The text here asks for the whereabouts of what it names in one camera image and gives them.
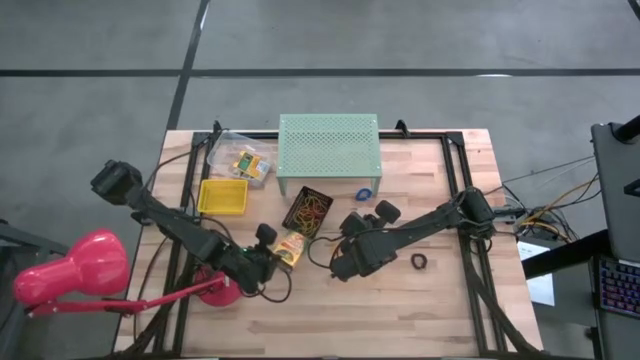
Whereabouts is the green perforated metal shelf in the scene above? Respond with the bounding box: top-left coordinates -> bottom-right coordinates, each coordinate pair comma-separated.
276,113 -> 384,197

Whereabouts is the thin black cable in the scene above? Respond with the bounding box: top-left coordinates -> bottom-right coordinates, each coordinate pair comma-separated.
143,148 -> 196,194

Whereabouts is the yellow packet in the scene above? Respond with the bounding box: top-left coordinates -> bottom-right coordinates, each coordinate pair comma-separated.
271,230 -> 307,272

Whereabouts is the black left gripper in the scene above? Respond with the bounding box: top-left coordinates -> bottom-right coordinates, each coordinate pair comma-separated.
239,223 -> 289,296

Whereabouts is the clear plastic container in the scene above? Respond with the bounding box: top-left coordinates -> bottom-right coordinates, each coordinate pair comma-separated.
206,129 -> 275,189

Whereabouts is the yellow cable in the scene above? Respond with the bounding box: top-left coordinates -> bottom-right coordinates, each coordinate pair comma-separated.
517,175 -> 601,240

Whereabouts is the white paper sheet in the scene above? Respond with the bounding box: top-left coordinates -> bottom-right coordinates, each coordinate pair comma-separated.
517,239 -> 556,307

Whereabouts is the black plastic basket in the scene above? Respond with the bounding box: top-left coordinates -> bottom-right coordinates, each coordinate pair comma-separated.
281,185 -> 335,240

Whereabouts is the yellow crayon box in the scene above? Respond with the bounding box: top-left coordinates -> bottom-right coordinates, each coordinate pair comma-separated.
234,149 -> 274,182

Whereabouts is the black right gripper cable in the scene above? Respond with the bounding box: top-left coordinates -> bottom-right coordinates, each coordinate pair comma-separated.
306,234 -> 346,271

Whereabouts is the grey cart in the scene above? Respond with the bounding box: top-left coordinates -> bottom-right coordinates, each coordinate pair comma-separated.
0,217 -> 69,360

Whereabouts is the brown cable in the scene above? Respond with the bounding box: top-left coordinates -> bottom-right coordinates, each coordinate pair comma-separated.
132,234 -> 171,344

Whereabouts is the yellow plastic basket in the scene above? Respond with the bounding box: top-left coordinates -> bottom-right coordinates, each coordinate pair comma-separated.
197,178 -> 250,216

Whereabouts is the black metal table frame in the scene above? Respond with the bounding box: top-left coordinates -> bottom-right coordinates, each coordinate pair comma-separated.
115,119 -> 544,359

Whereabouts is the red desk lamp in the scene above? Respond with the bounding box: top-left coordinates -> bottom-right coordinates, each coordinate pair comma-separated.
13,228 -> 245,319

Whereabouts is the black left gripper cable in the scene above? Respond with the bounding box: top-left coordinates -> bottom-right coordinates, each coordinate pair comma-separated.
257,269 -> 293,304

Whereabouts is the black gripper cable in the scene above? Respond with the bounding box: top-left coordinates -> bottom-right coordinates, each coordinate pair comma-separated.
257,269 -> 293,304
306,234 -> 346,271

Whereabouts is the black pole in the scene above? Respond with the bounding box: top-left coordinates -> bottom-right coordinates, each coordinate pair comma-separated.
612,113 -> 640,145

